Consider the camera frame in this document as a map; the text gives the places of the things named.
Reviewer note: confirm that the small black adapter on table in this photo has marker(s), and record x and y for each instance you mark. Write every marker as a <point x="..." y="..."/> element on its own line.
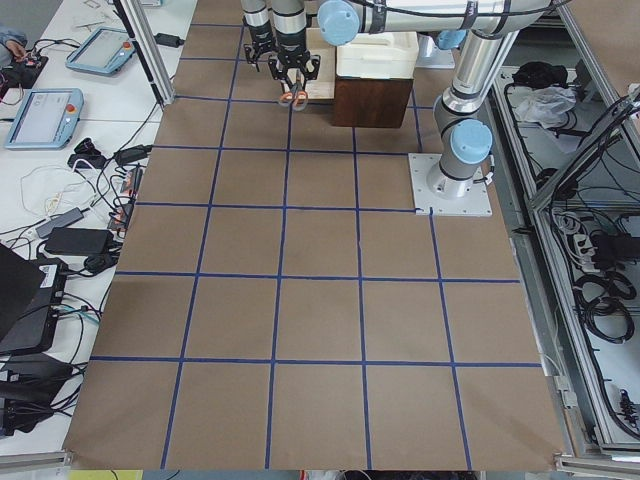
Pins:
<point x="169" y="40"/>

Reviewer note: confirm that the black power adapter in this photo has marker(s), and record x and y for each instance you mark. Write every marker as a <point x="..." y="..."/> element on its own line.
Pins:
<point x="78" y="241"/>

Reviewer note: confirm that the blue teach pendant far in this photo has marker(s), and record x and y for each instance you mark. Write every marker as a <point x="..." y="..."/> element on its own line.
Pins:
<point x="105" y="51"/>

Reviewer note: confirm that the aluminium frame post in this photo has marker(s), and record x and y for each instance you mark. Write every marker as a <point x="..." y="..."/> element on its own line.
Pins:
<point x="137" y="26"/>

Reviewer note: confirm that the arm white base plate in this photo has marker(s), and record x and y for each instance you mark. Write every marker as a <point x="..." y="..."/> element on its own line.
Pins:
<point x="435" y="50"/>
<point x="436" y="194"/>

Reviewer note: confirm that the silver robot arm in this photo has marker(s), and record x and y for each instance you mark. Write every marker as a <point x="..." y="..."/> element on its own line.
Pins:
<point x="490" y="29"/>
<point x="256" y="18"/>

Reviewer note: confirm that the dark wooden drawer cabinet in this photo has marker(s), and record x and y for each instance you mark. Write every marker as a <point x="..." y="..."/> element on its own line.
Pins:
<point x="370" y="103"/>

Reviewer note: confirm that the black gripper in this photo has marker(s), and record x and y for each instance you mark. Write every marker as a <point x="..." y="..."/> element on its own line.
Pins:
<point x="293" y="46"/>
<point x="259" y="36"/>

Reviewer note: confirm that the black laptop computer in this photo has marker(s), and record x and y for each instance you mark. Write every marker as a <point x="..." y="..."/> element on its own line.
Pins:
<point x="30" y="292"/>

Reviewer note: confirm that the blue teach pendant near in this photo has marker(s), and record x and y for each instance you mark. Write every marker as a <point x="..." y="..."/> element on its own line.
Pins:
<point x="46" y="119"/>

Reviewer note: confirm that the white foam box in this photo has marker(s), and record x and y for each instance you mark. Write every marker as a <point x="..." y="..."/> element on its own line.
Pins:
<point x="380" y="56"/>

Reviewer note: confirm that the orange grey handled scissors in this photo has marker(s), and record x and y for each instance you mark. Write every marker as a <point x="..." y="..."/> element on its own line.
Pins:
<point x="295" y="98"/>

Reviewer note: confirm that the blue teach pendant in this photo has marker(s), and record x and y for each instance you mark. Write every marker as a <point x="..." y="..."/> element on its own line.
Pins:
<point x="46" y="119"/>
<point x="105" y="51"/>

